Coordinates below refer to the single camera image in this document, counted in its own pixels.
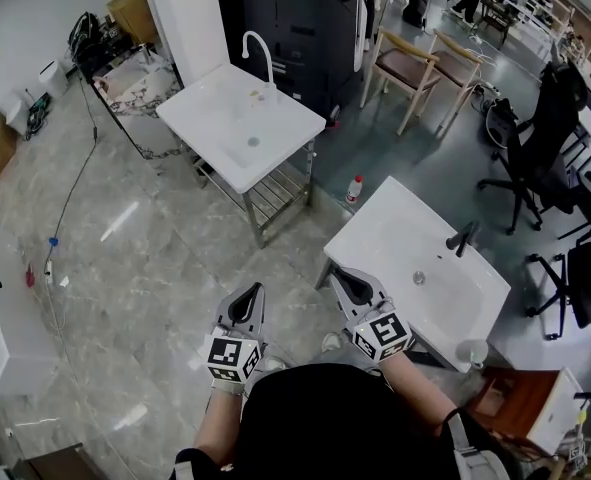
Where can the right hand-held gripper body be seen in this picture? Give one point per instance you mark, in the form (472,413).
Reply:
(382,335)

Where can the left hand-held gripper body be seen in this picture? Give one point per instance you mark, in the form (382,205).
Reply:
(232,355)

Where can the white sink with steel stand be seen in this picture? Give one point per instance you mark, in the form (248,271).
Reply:
(225,118)

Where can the person's left forearm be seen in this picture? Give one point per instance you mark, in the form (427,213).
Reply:
(217,423)

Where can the white sink with black stand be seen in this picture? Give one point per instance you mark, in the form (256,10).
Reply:
(400,228)

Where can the person's black shirt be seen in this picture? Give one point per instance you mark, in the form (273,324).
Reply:
(325,418)

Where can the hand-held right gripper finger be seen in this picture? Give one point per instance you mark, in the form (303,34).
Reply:
(349,288)
(367,290)

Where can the small blue floor item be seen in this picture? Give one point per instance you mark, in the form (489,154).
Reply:
(53,241)

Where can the person's right forearm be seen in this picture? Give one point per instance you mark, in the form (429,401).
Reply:
(420,390)

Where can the person's left white shoe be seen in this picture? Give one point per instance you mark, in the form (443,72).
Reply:
(274,363)

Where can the small red floor item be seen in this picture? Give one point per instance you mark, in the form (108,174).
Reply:
(30,275)

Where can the brown wooden table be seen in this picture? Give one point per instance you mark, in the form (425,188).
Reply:
(515,403)

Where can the marble patterned slab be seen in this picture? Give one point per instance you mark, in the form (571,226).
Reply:
(135,93)

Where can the black faucet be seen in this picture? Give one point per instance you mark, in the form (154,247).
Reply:
(462,240)

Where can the white power strip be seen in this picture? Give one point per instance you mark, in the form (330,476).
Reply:
(49,271)

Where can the steel slatted stand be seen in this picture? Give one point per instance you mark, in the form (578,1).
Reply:
(275,193)

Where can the black bag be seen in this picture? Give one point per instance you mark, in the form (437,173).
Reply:
(87,35)

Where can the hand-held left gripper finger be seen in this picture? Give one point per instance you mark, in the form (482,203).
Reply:
(254,305)
(232,313)

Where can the person's right white shoe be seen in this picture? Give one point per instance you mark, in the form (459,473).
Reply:
(333,342)

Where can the white shoulder bag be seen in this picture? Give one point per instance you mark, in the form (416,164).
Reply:
(475,453)

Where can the white gooseneck faucet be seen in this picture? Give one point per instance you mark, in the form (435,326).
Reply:
(260,48)

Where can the white curved furniture unit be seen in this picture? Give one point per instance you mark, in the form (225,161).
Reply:
(10,328)

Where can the white paper scrap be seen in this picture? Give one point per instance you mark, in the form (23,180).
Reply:
(64,282)

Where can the white bottle red cap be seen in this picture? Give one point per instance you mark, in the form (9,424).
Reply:
(355,190)

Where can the black tall cabinet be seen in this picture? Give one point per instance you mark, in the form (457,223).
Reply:
(300,33)

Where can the white bin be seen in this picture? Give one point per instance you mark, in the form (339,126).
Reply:
(54,79)

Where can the wooden chair brown seat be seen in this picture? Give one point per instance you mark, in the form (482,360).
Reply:
(457,65)
(405,63)

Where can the person's white shoe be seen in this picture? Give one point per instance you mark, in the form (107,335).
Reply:
(333,342)
(274,363)

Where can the brown wooden stool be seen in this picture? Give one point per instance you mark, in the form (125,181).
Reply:
(60,463)

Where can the white box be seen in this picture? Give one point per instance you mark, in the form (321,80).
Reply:
(557,413)

